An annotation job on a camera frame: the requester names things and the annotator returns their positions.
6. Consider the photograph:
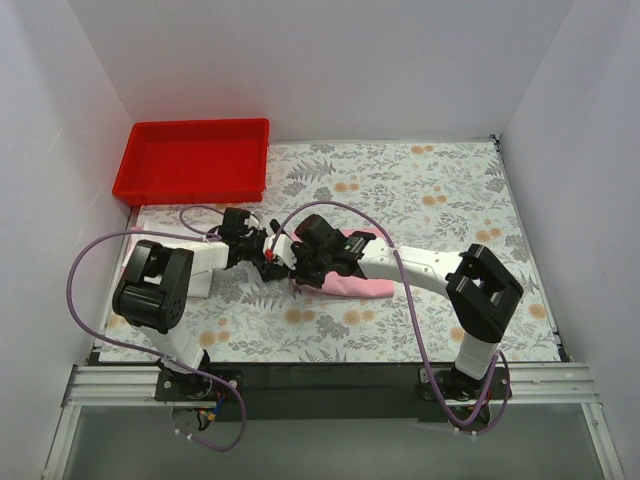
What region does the pink t shirt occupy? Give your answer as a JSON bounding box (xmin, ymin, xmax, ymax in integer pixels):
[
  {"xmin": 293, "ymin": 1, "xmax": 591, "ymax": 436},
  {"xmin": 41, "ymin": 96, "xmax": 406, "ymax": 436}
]
[{"xmin": 299, "ymin": 228, "xmax": 394, "ymax": 299}]

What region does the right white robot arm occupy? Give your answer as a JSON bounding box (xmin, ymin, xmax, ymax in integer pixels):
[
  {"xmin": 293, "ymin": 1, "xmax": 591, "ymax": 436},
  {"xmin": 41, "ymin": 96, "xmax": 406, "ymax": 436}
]
[{"xmin": 287, "ymin": 214, "xmax": 523, "ymax": 399}]

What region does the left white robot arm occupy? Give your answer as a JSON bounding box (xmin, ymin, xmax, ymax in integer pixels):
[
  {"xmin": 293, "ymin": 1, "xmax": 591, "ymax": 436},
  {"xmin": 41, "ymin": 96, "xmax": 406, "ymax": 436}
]
[{"xmin": 112, "ymin": 207, "xmax": 288, "ymax": 400}]

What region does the folded white t shirt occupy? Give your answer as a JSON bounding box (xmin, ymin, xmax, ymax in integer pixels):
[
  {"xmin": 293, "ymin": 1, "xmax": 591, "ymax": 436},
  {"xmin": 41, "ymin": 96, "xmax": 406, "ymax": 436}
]
[{"xmin": 121, "ymin": 220, "xmax": 213, "ymax": 298}]

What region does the red plastic tray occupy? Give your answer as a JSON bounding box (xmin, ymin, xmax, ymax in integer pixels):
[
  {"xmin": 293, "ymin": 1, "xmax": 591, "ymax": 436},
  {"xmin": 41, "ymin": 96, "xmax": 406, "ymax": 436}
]
[{"xmin": 112, "ymin": 118, "xmax": 269, "ymax": 206}]

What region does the floral table cloth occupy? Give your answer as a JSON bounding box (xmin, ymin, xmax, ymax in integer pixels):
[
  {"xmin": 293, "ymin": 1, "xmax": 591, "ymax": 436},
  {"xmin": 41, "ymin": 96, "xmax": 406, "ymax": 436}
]
[{"xmin": 99, "ymin": 141, "xmax": 560, "ymax": 363}]

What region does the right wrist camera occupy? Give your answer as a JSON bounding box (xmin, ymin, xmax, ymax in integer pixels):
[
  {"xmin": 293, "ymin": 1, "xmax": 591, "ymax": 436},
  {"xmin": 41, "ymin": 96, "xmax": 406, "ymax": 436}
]
[{"xmin": 263, "ymin": 234, "xmax": 296, "ymax": 270}]

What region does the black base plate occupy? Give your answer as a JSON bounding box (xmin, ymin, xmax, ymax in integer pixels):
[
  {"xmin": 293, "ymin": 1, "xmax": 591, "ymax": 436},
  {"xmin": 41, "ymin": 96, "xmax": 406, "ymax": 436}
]
[{"xmin": 154, "ymin": 363, "xmax": 511, "ymax": 421}]

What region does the aluminium frame rail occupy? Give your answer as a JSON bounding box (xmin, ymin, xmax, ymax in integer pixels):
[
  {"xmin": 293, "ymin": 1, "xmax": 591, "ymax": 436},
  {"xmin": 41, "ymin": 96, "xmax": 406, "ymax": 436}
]
[{"xmin": 43, "ymin": 362, "xmax": 623, "ymax": 479}]

